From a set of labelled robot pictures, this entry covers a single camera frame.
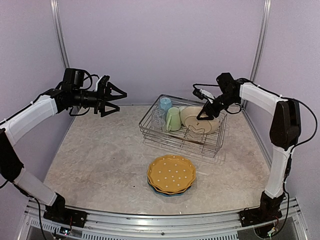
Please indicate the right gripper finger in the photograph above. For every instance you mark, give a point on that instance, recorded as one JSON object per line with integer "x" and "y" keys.
{"x": 213, "y": 109}
{"x": 202, "y": 114}

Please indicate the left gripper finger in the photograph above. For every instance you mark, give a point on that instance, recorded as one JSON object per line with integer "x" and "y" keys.
{"x": 108, "y": 108}
{"x": 114, "y": 93}

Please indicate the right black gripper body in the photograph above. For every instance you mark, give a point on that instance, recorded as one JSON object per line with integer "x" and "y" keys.
{"x": 228, "y": 100}

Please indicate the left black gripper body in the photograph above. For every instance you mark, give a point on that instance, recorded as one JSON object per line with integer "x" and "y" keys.
{"x": 94, "y": 100}

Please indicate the beige plate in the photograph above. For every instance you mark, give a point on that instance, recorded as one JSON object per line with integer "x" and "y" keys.
{"x": 188, "y": 116}

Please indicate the yellow dotted plate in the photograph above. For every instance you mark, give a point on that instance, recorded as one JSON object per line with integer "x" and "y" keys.
{"x": 173, "y": 170}
{"x": 170, "y": 188}

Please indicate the blue dotted plate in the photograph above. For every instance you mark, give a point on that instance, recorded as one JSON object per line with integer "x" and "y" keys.
{"x": 169, "y": 194}

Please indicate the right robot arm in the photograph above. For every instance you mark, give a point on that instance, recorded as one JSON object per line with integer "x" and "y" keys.
{"x": 284, "y": 132}

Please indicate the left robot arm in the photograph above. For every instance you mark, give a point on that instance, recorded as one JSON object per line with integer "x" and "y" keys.
{"x": 68, "y": 94}

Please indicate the green mug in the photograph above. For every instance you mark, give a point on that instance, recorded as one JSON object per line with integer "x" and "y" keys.
{"x": 173, "y": 120}

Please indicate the light blue faceted cup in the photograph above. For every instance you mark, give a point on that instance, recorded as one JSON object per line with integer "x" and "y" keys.
{"x": 165, "y": 103}

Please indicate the clear glass near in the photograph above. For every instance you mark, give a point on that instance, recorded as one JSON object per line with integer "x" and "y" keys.
{"x": 158, "y": 124}

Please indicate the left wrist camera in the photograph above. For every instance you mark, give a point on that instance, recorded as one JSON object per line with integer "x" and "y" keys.
{"x": 101, "y": 84}

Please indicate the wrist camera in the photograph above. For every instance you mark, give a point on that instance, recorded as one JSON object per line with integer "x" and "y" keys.
{"x": 203, "y": 94}
{"x": 101, "y": 84}

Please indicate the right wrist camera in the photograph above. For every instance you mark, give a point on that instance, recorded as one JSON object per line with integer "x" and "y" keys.
{"x": 203, "y": 94}

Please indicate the metal wire dish rack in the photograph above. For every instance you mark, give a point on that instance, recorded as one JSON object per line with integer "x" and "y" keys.
{"x": 184, "y": 141}

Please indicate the right corner aluminium post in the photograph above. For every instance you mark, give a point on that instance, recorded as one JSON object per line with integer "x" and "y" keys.
{"x": 261, "y": 39}

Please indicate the corner aluminium post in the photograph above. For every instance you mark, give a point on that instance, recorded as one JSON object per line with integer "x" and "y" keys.
{"x": 261, "y": 39}
{"x": 54, "y": 5}

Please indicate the left corner aluminium post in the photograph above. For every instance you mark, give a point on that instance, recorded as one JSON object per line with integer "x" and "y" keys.
{"x": 54, "y": 5}

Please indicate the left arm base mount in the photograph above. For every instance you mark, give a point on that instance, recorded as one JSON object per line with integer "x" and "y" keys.
{"x": 70, "y": 217}

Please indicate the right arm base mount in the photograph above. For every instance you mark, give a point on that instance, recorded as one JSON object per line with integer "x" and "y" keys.
{"x": 250, "y": 217}

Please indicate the aluminium front rail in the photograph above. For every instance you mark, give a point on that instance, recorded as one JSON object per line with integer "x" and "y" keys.
{"x": 103, "y": 225}

